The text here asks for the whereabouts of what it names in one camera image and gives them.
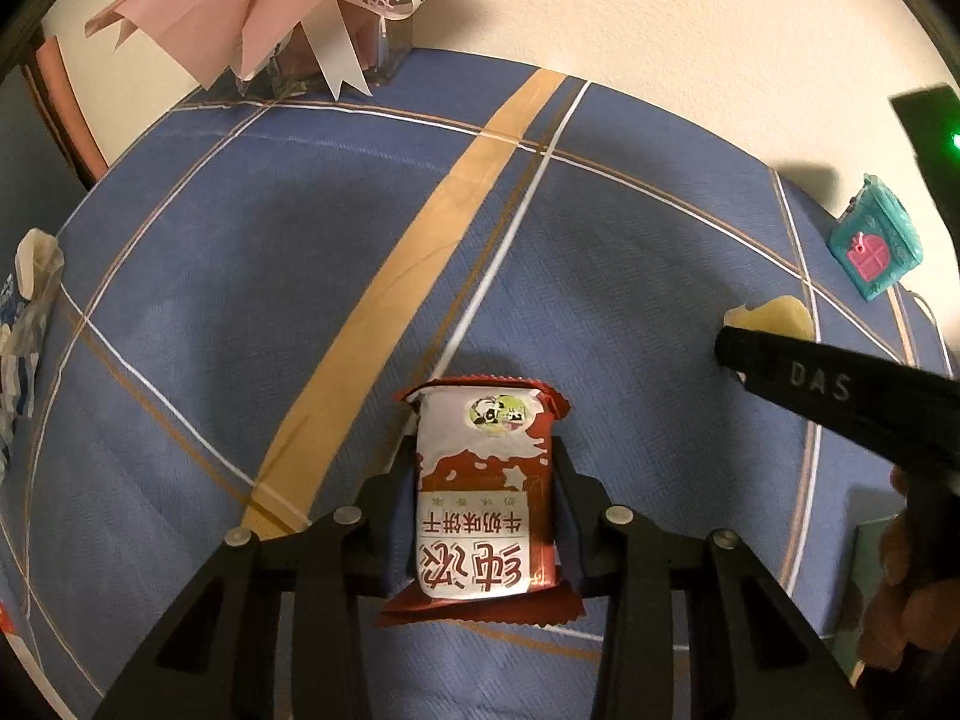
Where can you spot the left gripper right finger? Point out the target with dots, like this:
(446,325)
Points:
(709,601)

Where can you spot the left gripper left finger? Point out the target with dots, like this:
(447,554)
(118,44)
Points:
(212,654)

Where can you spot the brown milk biscuit packet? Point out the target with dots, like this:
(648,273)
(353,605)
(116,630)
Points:
(484,535)

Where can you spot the person's right hand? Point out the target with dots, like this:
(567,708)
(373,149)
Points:
(898,616)

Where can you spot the small pudding cup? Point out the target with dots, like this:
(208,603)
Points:
(785,316)

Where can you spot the teal toy house box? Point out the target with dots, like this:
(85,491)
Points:
(875,241)

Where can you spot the blue plaid tablecloth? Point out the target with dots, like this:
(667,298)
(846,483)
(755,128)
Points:
(214,266)

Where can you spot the crumpled blue white wrapper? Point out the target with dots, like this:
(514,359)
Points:
(27,297)

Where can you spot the black cabinet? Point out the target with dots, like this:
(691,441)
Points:
(40,184)

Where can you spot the pink flower bouquet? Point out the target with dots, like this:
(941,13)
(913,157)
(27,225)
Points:
(300,0)

